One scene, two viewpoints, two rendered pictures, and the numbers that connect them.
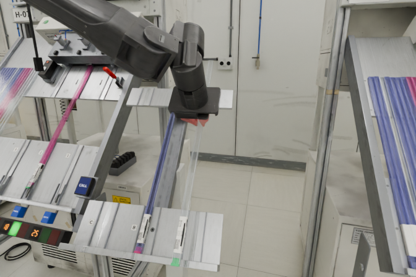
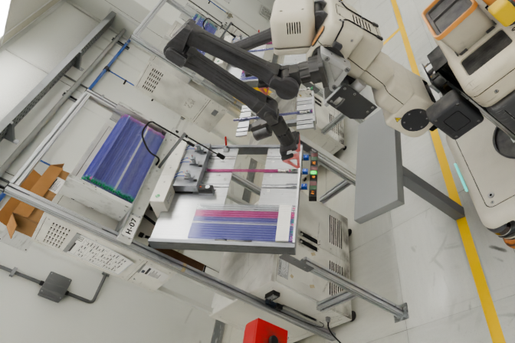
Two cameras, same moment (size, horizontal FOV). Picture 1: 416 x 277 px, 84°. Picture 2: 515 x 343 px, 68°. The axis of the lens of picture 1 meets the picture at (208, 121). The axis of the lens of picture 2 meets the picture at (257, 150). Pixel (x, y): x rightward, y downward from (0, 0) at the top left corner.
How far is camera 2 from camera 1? 2.34 m
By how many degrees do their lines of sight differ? 61
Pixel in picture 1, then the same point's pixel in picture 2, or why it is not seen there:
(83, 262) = (339, 259)
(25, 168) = (280, 179)
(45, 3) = not seen: hidden behind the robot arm
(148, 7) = (172, 138)
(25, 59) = (182, 223)
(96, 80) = (220, 164)
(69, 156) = (273, 160)
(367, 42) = not seen: hidden behind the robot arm
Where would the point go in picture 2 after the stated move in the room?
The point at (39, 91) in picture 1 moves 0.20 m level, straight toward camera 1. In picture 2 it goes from (221, 197) to (239, 163)
